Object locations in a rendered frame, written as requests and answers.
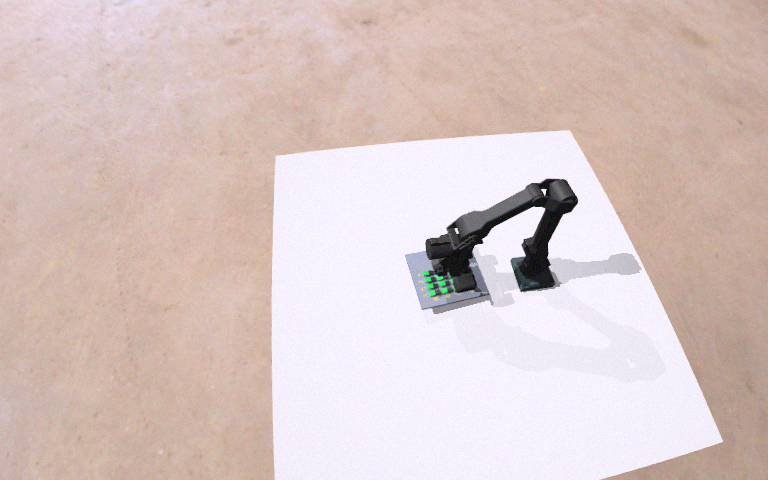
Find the grey switch panel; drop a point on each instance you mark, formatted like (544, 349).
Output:
(433, 291)

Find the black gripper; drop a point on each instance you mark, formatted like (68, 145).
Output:
(462, 282)

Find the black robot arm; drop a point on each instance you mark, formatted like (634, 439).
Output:
(475, 225)

